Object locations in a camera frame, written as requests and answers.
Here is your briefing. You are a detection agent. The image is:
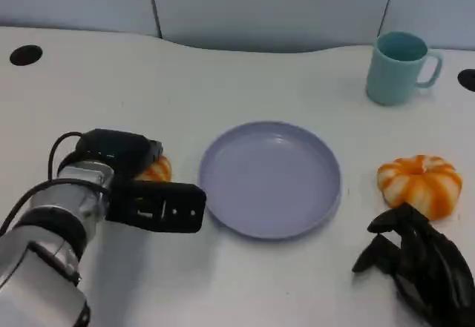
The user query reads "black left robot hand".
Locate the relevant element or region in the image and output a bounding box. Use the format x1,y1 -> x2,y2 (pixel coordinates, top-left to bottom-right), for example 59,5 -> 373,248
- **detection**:
76,128 -> 165,180

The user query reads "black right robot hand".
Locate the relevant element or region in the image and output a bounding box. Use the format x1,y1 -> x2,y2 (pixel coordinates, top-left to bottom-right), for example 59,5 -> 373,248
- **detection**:
351,202 -> 475,327

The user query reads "orange and white bread roll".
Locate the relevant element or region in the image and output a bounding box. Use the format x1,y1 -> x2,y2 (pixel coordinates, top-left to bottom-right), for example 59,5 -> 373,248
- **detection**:
377,154 -> 463,220
135,154 -> 173,183

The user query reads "lilac plate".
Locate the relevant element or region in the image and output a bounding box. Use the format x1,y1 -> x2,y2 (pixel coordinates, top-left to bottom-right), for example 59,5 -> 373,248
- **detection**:
199,120 -> 341,240

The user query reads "pale green mug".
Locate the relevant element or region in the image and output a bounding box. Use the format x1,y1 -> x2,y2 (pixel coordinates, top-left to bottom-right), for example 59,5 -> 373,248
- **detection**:
366,32 -> 445,106

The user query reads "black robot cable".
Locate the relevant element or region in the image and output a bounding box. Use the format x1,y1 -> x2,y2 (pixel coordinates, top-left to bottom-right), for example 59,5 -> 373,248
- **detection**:
0,179 -> 111,236
47,131 -> 85,180

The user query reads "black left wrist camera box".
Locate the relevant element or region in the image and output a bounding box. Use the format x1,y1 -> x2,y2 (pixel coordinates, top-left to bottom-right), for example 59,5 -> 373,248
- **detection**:
105,179 -> 207,234

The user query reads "black table cable grommet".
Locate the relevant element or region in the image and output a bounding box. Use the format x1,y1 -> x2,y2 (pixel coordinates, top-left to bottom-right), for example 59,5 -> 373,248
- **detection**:
456,69 -> 475,93
9,44 -> 43,67

